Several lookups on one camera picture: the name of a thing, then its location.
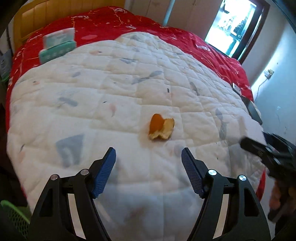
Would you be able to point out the white tissue pack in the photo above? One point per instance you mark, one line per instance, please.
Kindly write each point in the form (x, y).
(59, 37)

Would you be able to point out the window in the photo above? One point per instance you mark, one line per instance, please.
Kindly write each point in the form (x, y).
(236, 27)

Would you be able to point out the blue paper bag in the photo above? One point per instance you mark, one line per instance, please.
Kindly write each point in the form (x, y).
(5, 65)

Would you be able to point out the person's right hand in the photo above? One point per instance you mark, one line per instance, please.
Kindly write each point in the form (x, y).
(276, 196)

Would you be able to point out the white wardrobe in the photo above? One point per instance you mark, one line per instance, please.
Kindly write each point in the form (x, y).
(193, 16)

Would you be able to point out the wooden headboard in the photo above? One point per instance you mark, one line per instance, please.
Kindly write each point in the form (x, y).
(37, 14)

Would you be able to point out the red patterned bedspread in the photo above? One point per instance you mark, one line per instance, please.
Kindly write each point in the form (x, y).
(109, 23)

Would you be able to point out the wall socket with cable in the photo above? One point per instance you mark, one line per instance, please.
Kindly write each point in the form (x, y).
(268, 74)

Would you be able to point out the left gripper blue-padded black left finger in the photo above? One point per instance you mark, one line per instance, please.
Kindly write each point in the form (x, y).
(51, 219)

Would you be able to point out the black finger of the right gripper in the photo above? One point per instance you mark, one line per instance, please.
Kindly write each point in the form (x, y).
(256, 148)

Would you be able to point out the orange peel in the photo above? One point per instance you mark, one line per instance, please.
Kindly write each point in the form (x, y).
(160, 128)

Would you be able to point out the green plastic waste basket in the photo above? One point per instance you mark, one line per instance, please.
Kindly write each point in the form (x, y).
(14, 224)

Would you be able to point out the teal tissue box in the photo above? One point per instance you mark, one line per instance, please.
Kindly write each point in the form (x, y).
(47, 55)

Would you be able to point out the white quilted blanket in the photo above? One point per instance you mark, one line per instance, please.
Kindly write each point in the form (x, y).
(66, 113)

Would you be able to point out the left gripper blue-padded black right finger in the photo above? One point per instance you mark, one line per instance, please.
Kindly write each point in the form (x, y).
(245, 219)

